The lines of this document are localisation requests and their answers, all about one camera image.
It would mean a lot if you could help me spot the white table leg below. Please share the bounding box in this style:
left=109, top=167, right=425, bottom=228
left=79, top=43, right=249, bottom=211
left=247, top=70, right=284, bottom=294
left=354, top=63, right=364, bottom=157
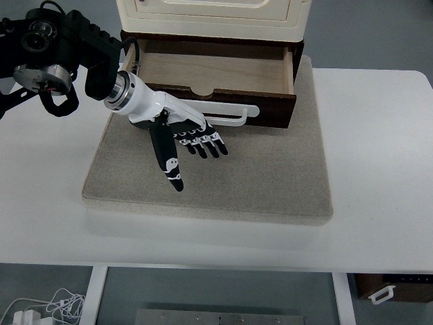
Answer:
left=79, top=266, right=108, bottom=325
left=332, top=272, right=357, bottom=325

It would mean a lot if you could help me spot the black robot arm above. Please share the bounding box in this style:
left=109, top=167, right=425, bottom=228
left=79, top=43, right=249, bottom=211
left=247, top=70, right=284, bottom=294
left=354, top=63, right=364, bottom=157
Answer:
left=1, top=1, right=227, bottom=191

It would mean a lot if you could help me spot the white table leg left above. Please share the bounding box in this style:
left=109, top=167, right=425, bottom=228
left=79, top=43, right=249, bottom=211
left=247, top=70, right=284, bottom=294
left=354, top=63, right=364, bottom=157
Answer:
left=79, top=266, right=108, bottom=325

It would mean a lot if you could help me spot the white charger plug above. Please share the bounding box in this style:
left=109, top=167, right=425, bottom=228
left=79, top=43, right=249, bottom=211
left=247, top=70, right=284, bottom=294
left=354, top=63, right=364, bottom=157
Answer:
left=12, top=309, right=41, bottom=325

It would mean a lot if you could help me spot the white table leg right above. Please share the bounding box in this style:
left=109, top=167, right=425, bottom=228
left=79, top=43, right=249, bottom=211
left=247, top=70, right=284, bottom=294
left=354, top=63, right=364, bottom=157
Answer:
left=332, top=272, right=357, bottom=325

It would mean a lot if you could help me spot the white robotic hand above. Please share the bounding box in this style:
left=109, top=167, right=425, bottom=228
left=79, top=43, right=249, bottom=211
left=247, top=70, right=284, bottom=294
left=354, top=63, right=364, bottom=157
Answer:
left=104, top=70, right=228, bottom=192

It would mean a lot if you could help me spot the dark wooden drawer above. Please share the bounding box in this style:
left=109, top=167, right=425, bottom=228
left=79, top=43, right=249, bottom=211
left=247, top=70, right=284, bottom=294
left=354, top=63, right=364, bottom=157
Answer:
left=139, top=40, right=296, bottom=129

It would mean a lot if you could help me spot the beige square foam pad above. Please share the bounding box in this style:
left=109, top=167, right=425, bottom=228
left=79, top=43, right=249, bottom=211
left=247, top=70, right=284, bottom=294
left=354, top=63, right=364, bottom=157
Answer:
left=82, top=56, right=333, bottom=225

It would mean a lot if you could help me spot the white drawer handle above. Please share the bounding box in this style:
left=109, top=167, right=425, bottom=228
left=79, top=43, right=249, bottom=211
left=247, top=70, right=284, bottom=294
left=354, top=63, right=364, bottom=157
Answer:
left=183, top=100, right=260, bottom=127

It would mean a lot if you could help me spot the dark wooden cabinet frame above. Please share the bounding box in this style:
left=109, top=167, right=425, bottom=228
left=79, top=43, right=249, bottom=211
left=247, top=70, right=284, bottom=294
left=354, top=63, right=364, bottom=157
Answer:
left=120, top=30, right=304, bottom=79

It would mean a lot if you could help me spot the cream upper cabinet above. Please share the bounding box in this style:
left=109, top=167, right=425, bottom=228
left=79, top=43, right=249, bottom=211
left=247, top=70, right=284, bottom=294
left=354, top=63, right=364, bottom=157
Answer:
left=116, top=0, right=312, bottom=42

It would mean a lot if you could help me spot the brown box white handle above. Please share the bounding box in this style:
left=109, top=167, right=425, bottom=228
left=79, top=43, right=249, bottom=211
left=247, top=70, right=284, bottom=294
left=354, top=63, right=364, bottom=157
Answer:
left=353, top=273, right=433, bottom=305

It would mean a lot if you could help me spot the white cable on floor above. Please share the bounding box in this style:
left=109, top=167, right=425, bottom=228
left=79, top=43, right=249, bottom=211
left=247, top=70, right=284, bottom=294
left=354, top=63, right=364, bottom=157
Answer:
left=0, top=288, right=87, bottom=325

